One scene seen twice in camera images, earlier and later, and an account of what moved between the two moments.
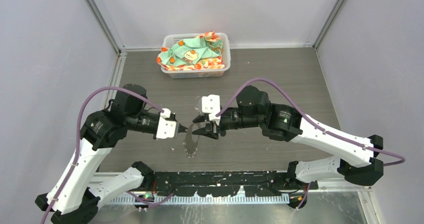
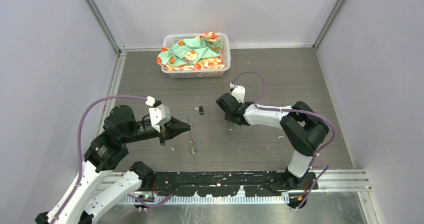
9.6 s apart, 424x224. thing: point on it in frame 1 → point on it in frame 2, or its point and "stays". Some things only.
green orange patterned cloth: [203, 51] stays
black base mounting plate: [216, 184] stays
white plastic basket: [169, 39] stays
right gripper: [211, 130] → [227, 116]
